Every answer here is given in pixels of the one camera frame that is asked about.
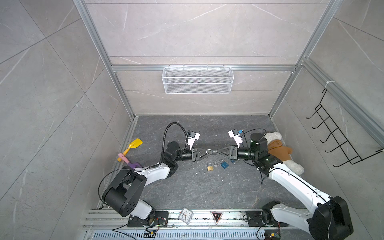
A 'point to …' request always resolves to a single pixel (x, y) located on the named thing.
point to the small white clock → (185, 215)
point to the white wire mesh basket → (197, 80)
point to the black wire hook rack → (351, 155)
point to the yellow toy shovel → (134, 144)
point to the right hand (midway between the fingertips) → (218, 151)
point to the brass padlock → (209, 167)
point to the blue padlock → (223, 164)
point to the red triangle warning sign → (216, 215)
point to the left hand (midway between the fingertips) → (211, 152)
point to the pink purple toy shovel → (133, 165)
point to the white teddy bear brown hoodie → (276, 148)
